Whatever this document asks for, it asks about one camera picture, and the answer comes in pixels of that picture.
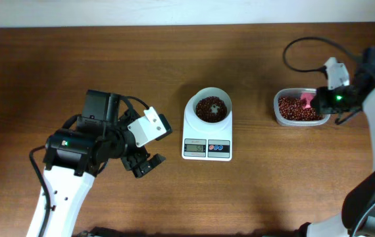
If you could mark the white round bowl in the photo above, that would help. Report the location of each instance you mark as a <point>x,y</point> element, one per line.
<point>212,91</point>

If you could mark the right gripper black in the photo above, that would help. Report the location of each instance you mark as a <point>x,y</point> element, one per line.
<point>321,105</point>

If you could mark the pink measuring scoop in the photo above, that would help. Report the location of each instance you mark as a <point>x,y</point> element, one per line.
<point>306,99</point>

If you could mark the red beans in bowl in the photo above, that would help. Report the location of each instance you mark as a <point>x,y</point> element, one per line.
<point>211,109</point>

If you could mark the clear plastic bean container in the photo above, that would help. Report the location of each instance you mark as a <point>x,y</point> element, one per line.
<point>296,93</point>

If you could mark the white digital kitchen scale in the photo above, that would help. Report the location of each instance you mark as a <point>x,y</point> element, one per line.
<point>207,141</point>

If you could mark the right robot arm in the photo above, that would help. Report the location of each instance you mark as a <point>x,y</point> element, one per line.
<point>357,217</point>

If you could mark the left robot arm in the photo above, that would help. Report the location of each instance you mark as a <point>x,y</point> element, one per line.
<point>66,166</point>

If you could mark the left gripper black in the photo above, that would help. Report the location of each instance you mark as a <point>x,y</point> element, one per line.
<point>139,171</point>

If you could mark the red beans in container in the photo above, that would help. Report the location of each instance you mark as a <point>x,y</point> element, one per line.
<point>291,108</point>

